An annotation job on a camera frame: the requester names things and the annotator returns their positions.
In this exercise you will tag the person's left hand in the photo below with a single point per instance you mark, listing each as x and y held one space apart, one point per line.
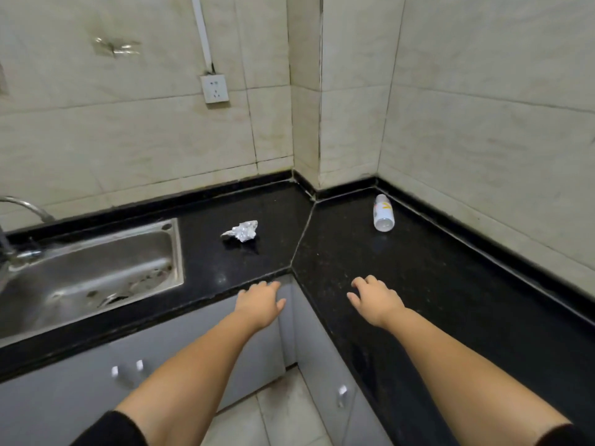
258 305

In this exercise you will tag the person's right hand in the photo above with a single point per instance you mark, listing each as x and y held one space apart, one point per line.
377 301

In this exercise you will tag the person's left thumb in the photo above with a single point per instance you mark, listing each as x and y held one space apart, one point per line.
280 306

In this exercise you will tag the person's right thumb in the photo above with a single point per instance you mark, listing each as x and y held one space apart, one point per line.
353 300

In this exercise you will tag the person's left forearm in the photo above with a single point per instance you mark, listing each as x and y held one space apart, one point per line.
186 376

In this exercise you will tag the person's right forearm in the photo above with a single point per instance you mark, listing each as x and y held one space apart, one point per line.
469 380

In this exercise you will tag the grey cabinet door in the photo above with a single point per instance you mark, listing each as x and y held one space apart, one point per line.
325 366
251 348
55 404
367 425

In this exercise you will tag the crumpled white paper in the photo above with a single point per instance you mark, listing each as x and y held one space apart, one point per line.
241 231

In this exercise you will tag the white plastic bottle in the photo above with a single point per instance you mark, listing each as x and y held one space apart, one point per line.
383 213

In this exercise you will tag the stainless steel sink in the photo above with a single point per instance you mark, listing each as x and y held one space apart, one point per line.
88 278

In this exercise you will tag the chrome faucet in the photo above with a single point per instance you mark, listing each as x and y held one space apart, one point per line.
18 236

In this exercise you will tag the white wall socket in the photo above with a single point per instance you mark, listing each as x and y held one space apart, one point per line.
214 88

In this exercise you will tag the clear wall hook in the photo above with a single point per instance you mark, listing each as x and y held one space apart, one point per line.
116 47

